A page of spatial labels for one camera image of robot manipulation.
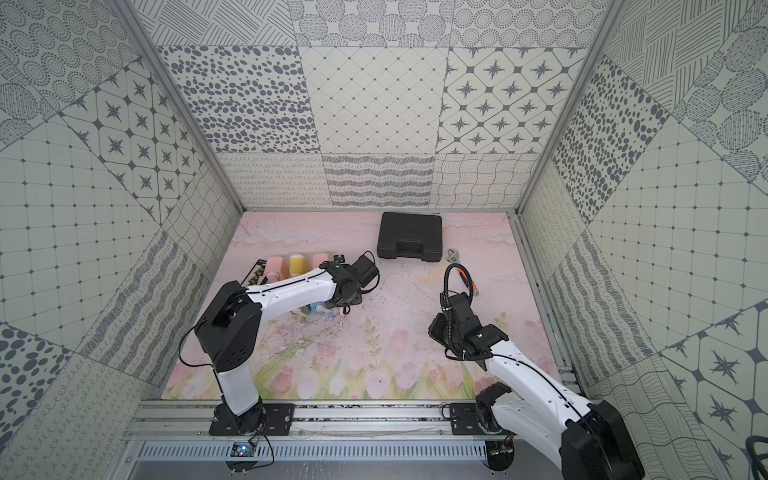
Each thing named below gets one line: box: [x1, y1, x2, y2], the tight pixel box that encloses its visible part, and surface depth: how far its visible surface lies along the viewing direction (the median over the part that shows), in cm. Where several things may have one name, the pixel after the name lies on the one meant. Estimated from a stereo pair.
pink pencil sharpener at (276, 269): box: [266, 256, 288, 283], surface depth 97 cm
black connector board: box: [240, 258, 269, 288], surface depth 103 cm
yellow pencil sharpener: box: [289, 254, 309, 276], surface depth 98 cm
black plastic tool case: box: [377, 212, 442, 262], surface depth 109 cm
